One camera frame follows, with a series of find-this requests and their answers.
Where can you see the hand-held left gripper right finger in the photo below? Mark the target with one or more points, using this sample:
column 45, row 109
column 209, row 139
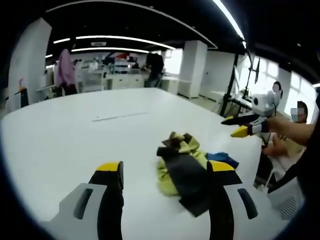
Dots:
column 225, row 200

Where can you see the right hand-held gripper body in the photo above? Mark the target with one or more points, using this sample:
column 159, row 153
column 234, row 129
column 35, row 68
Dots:
column 262, row 105

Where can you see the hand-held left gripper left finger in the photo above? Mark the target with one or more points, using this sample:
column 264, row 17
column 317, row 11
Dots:
column 100, row 200

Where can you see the yellow-green and grey garment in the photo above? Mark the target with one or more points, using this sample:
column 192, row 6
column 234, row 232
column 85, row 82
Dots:
column 185, row 170

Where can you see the hanging pink garment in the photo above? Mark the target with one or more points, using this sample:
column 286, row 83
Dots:
column 65, row 72

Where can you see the blue cloth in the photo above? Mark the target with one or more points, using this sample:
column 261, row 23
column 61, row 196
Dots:
column 221, row 156

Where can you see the monitor on stand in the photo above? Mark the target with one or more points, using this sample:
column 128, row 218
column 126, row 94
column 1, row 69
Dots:
column 257, row 71

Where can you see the black tripod stand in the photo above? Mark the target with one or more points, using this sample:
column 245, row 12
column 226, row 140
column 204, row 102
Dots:
column 231, row 85

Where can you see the white plastic chair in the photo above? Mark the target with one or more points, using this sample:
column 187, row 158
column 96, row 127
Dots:
column 285, row 200

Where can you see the white pillar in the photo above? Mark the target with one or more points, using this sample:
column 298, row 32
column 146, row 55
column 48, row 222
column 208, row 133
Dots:
column 192, row 70

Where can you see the white cabinet counter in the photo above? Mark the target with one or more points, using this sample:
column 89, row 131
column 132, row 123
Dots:
column 120, row 80

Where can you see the orange and black stand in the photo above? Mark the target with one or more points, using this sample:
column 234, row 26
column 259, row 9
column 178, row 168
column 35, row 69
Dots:
column 23, row 96

